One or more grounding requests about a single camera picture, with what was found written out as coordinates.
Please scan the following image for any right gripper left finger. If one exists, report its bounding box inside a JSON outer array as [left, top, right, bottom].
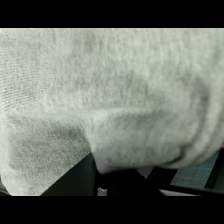
[[42, 151, 98, 196]]

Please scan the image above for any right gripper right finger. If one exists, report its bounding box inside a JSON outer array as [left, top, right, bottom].
[[98, 169, 151, 196]]

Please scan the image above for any light grey sweatshirt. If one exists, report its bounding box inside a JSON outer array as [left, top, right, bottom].
[[0, 28, 224, 196]]

